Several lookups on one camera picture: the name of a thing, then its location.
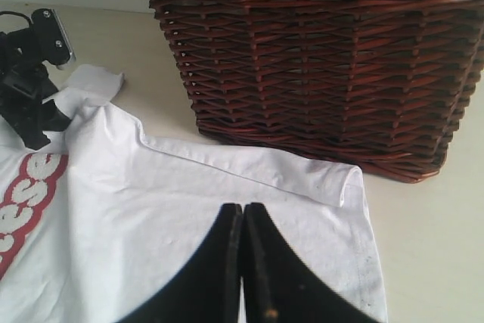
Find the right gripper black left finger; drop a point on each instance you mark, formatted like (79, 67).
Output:
(207, 287)

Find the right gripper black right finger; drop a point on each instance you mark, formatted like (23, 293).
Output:
(278, 286)

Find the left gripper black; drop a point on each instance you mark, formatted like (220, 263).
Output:
(26, 91)

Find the white t-shirt red print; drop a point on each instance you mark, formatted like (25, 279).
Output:
(96, 222)

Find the dark brown wicker basket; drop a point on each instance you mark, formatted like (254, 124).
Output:
(382, 84)

